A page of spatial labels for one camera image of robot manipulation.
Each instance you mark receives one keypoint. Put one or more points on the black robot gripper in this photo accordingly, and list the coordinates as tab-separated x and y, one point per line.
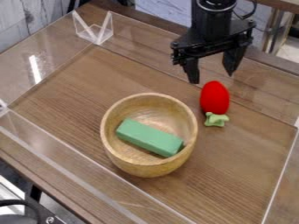
193	45

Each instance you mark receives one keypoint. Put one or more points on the clear acrylic corner bracket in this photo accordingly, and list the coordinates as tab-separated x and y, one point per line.
94	33

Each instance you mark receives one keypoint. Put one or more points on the black table leg frame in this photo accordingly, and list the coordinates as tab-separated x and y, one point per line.
23	211

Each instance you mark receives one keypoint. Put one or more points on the wooden background furniture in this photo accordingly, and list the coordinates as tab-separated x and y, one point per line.
274	16

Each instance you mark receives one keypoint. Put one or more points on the red plush strawberry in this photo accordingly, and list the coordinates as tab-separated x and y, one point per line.
215	103

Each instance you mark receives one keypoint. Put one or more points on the green rectangular block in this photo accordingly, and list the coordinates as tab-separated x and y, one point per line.
149	138

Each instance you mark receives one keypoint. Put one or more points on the wooden bowl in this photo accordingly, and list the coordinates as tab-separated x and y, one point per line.
165	113

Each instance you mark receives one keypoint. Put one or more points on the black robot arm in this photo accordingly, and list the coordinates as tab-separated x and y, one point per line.
215	33

